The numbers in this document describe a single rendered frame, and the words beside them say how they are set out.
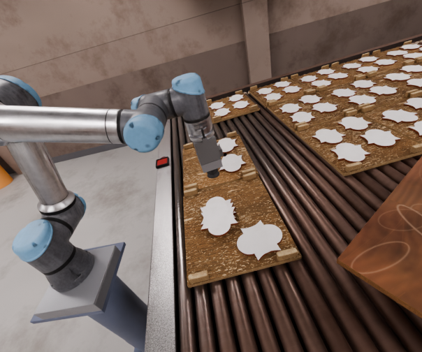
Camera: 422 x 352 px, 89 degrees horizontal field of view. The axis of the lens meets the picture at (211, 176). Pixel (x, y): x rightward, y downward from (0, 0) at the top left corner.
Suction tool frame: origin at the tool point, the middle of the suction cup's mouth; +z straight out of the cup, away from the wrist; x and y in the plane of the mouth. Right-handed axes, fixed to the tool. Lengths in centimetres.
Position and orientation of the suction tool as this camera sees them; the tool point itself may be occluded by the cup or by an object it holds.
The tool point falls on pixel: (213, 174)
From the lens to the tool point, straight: 72.7
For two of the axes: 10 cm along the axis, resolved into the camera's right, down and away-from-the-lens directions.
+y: -2.4, -5.5, 8.0
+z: 2.3, 7.7, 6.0
